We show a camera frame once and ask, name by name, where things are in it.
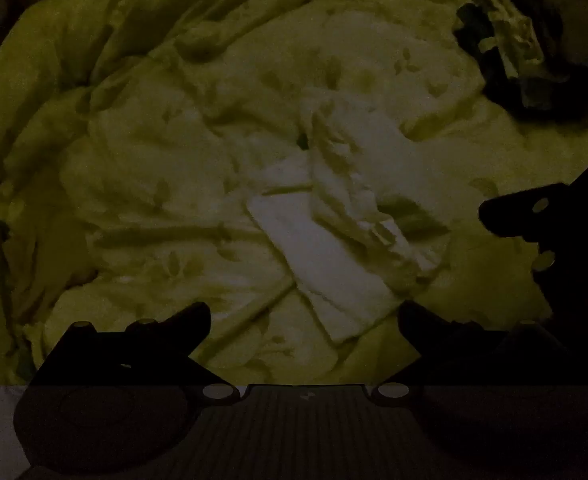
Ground leaf print bed sheet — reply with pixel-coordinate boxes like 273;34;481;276
0;0;588;387

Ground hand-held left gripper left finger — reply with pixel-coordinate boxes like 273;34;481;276
28;302;221;387

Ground white small garment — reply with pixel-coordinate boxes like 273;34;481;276
245;99;446;346

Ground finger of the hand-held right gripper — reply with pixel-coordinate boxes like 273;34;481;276
524;237;576;287
478;183;576;241

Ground dark cloth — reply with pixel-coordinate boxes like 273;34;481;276
453;0;588;112

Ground pale folded cloth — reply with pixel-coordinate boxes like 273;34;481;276
466;0;570;107

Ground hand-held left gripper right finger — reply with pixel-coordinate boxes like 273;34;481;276
378;300;588;387

